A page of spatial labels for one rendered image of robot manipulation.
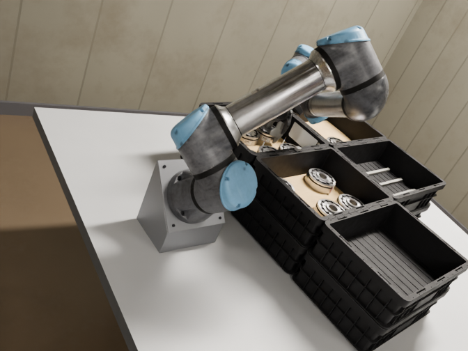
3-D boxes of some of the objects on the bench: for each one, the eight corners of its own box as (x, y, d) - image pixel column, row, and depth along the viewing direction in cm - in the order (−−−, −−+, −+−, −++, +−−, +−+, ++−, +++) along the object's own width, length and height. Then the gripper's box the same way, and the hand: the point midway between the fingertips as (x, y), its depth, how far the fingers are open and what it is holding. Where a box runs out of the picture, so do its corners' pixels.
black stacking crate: (361, 360, 136) (384, 331, 130) (287, 278, 151) (304, 250, 145) (430, 314, 163) (451, 289, 157) (361, 249, 179) (378, 224, 173)
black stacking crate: (287, 278, 151) (304, 250, 145) (226, 212, 167) (240, 184, 161) (361, 249, 179) (378, 224, 173) (303, 195, 194) (317, 170, 188)
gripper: (269, 78, 179) (246, 129, 190) (290, 97, 172) (264, 148, 183) (287, 80, 185) (264, 129, 195) (307, 98, 177) (282, 147, 188)
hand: (271, 136), depth 190 cm, fingers open, 5 cm apart
